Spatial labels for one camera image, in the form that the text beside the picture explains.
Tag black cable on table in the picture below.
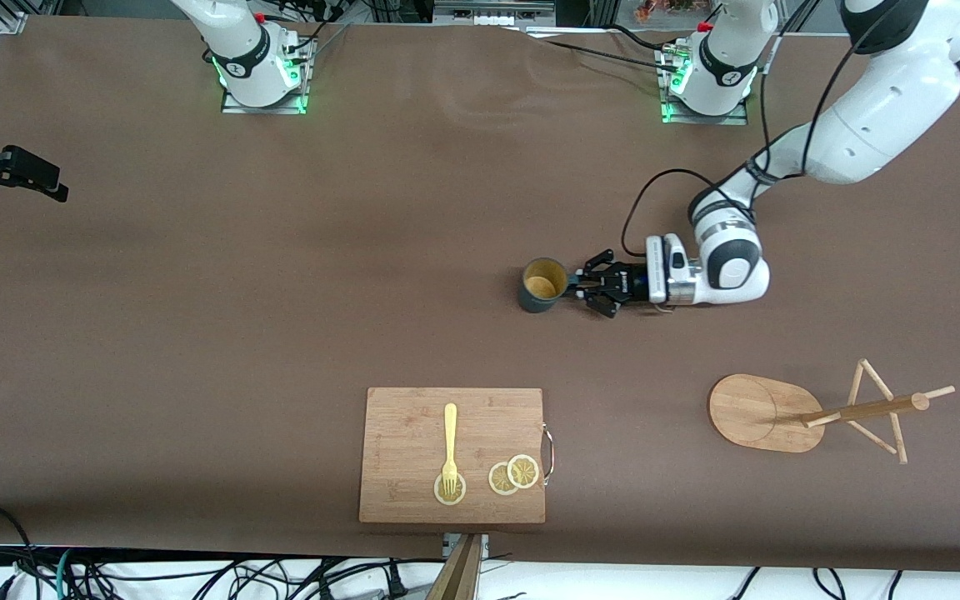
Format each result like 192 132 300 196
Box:
522 29 681 76

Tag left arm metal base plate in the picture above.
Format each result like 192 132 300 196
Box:
660 42 751 126

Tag teal cup yellow inside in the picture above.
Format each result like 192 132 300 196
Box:
519 257 573 315

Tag lemon slice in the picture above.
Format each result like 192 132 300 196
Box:
488 461 521 497
506 453 541 490
433 471 468 507

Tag yellow plastic fork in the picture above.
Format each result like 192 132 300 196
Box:
441 403 459 499

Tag bamboo cutting board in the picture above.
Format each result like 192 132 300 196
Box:
358 387 555 526

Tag metal bracket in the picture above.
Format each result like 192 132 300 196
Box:
443 533 491 561

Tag red orange background items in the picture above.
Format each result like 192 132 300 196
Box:
635 0 702 24

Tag wooden cup rack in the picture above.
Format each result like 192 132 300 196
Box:
708 358 956 465

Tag wooden post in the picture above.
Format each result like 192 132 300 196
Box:
426 533 483 600

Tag white power strip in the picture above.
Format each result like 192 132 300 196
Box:
433 0 556 24

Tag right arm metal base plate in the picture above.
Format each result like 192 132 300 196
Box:
220 37 314 115

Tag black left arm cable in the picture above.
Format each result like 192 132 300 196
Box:
620 0 906 259

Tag brown table cover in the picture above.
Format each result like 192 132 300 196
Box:
0 15 960 574

